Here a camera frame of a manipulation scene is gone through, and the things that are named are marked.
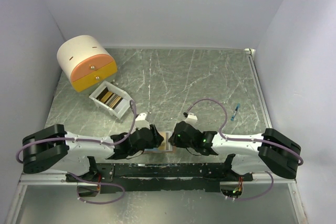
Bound pink blue card holder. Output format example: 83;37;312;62
144;131;175;153

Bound gold black-stripe credit card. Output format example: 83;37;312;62
158;132;172;152

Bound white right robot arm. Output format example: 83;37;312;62
169;121;303;181

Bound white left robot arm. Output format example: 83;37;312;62
16;124;164;182

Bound white card tray box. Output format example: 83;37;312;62
89;81;132;119

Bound yellow credit card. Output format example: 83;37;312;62
96;88;123;109

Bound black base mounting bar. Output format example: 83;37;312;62
80;163;253;193

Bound blue pen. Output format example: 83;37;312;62
230;103;240;121

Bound cream drawer cabinet orange fronts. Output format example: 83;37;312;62
57;35;118;94

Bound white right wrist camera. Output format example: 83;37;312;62
183;112;198;125

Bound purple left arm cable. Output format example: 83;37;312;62
16;100;137;164

